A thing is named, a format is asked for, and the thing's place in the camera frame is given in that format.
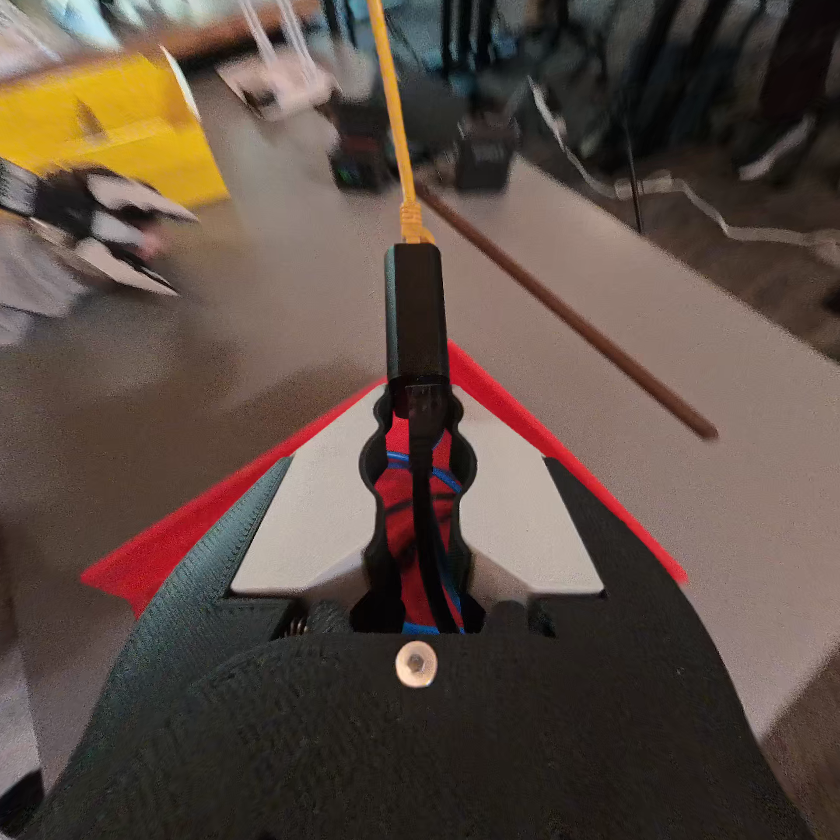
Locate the red plastic bin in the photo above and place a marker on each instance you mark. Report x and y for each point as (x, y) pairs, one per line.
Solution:
(164, 544)

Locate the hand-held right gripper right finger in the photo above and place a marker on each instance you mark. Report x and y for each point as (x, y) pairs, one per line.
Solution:
(525, 525)

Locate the black device with small screen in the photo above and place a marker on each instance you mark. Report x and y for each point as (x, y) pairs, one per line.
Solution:
(361, 148)

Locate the black ethernet coupler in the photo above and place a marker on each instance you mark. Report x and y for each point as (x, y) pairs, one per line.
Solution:
(417, 308)

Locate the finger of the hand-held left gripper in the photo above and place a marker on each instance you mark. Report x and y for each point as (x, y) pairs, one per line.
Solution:
(118, 266)
(138, 197)

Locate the grey device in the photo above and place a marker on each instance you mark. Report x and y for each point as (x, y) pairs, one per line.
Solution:
(487, 154)

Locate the white router with antennas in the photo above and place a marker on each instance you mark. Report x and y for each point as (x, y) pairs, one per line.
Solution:
(282, 79)

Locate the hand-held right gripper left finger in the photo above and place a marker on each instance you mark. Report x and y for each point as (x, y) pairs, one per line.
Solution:
(315, 518)

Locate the yellow plastic bin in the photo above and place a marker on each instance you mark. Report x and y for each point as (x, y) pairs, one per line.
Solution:
(118, 124)

